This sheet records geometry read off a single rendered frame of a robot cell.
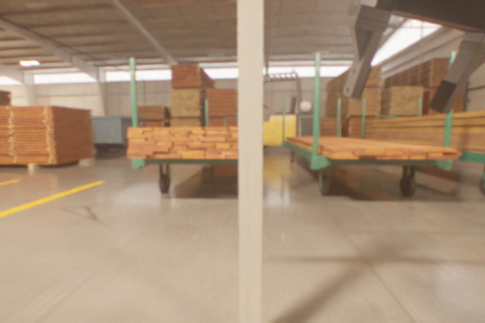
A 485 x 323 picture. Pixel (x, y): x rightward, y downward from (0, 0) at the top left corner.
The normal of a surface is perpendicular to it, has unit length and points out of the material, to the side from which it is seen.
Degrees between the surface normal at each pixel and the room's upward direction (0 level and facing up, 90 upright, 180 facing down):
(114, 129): 90
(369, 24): 113
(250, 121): 90
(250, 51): 90
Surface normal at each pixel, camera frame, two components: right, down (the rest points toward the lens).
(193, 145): -0.07, 0.12
